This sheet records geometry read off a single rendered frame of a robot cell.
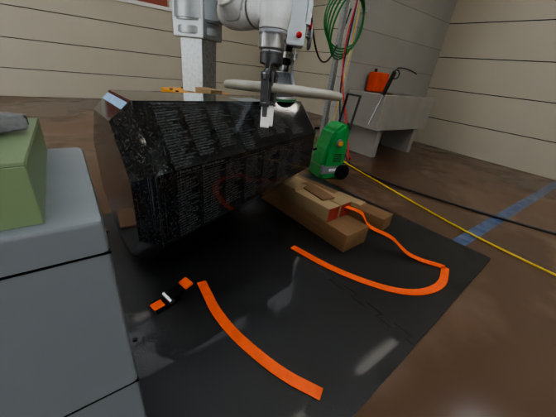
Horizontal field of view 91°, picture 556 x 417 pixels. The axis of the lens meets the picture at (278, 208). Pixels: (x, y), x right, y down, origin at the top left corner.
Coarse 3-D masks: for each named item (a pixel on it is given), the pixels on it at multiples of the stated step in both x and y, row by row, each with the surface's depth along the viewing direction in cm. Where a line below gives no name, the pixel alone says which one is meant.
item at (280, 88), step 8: (232, 80) 98; (240, 80) 95; (248, 80) 94; (232, 88) 100; (240, 88) 96; (248, 88) 94; (256, 88) 92; (272, 88) 90; (280, 88) 90; (288, 88) 90; (296, 88) 91; (304, 88) 91; (312, 88) 93; (296, 96) 133; (304, 96) 131; (312, 96) 94; (320, 96) 95; (328, 96) 97; (336, 96) 100
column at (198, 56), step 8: (184, 40) 202; (192, 40) 200; (200, 40) 198; (184, 48) 205; (192, 48) 202; (200, 48) 200; (208, 48) 207; (184, 56) 207; (192, 56) 205; (200, 56) 203; (208, 56) 209; (184, 64) 210; (192, 64) 207; (200, 64) 205; (208, 64) 211; (184, 72) 212; (192, 72) 210; (200, 72) 208; (208, 72) 214; (184, 80) 215; (192, 80) 213; (200, 80) 210; (208, 80) 217; (184, 88) 218; (192, 88) 215
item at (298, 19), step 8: (296, 0) 143; (304, 0) 143; (296, 8) 145; (304, 8) 145; (296, 16) 146; (304, 16) 146; (296, 24) 148; (304, 24) 148; (288, 32) 150; (296, 32) 150; (304, 32) 150; (288, 40) 151; (296, 40) 151; (304, 40) 152; (288, 48) 158; (296, 48) 168
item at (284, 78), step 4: (292, 56) 171; (296, 56) 180; (292, 60) 164; (292, 64) 159; (292, 68) 154; (280, 72) 160; (292, 72) 148; (280, 76) 154; (284, 76) 155; (288, 76) 156; (292, 76) 143; (280, 80) 149; (284, 80) 150; (288, 80) 151; (292, 80) 138; (292, 84) 134; (288, 96) 135; (292, 96) 135
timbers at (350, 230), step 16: (272, 192) 220; (336, 192) 234; (288, 208) 208; (368, 208) 212; (304, 224) 198; (320, 224) 185; (336, 224) 180; (352, 224) 182; (384, 224) 202; (336, 240) 177; (352, 240) 176
